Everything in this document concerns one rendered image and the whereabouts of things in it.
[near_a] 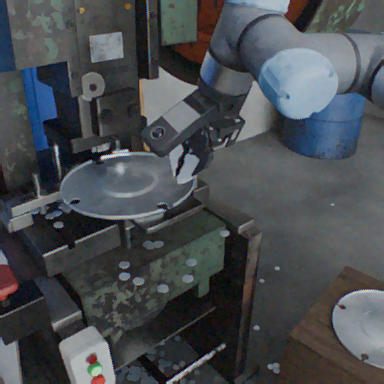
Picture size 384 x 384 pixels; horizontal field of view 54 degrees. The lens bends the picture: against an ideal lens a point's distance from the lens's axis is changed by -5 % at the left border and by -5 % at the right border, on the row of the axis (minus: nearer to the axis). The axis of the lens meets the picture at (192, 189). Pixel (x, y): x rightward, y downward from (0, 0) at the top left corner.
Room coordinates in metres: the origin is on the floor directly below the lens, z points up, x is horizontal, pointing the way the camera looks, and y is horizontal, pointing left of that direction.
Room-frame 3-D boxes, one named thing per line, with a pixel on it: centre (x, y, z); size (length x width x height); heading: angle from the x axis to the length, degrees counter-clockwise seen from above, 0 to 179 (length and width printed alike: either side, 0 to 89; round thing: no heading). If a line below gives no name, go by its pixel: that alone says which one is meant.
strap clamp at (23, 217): (0.74, 0.35, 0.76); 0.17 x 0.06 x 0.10; 130
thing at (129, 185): (0.75, 0.14, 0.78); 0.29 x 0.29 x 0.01
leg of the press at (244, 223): (1.13, 0.11, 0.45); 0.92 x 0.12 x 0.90; 40
